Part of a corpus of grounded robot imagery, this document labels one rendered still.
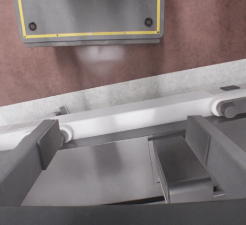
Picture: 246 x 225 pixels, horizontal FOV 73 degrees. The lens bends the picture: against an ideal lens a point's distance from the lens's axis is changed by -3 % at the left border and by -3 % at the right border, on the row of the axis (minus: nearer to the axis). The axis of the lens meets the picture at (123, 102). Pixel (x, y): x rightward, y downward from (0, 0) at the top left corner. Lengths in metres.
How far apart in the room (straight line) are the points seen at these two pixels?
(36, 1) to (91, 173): 0.80
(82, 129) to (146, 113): 0.15
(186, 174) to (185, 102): 0.17
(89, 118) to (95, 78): 0.84
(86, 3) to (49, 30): 0.21
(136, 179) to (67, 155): 0.16
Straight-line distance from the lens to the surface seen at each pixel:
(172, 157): 0.30
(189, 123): 0.16
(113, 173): 0.41
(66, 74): 1.25
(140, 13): 0.88
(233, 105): 0.39
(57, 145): 0.17
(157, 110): 0.38
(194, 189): 0.27
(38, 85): 1.34
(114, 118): 0.38
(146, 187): 0.44
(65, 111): 1.28
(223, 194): 0.49
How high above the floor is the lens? 1.19
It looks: 73 degrees down
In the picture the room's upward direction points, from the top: 178 degrees clockwise
